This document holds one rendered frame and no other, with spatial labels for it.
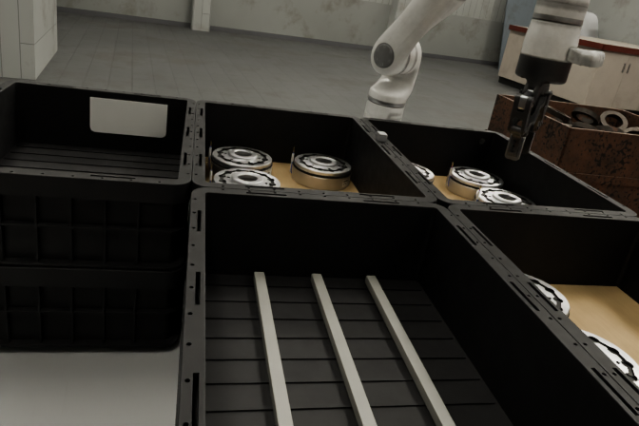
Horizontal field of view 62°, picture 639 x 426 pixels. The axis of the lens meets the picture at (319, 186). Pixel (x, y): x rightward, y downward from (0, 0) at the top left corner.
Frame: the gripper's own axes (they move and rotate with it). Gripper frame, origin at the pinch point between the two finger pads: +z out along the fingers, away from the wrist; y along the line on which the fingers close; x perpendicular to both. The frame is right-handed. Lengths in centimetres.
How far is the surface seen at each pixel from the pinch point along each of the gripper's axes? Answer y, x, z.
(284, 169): 12.6, -35.7, 13.1
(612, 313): 16.4, 20.0, 13.3
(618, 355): 31.3, 21.3, 10.4
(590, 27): -1063, -154, -17
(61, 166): 43, -56, 13
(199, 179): 47, -23, 3
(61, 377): 60, -28, 26
